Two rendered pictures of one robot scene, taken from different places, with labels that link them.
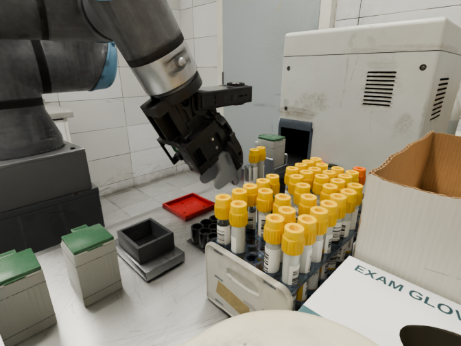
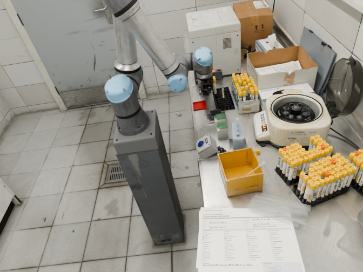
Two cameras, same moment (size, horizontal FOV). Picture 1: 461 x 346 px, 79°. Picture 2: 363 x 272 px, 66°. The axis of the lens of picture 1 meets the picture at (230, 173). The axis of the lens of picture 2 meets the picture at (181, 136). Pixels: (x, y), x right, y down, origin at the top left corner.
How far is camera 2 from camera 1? 1.19 m
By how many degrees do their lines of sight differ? 40
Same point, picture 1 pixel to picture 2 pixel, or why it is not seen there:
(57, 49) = (137, 77)
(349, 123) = (220, 55)
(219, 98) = not seen: hidden behind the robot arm
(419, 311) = (271, 91)
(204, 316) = (242, 116)
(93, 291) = not seen: hidden behind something
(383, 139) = (232, 56)
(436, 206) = (269, 76)
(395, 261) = (264, 87)
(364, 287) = (264, 93)
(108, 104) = not seen: outside the picture
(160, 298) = (233, 120)
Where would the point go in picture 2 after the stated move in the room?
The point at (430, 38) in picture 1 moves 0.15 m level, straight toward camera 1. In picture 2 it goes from (237, 28) to (250, 38)
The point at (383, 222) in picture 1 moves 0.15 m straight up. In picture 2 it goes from (262, 82) to (263, 53)
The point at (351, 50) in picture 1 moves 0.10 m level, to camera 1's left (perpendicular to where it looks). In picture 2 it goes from (216, 33) to (204, 41)
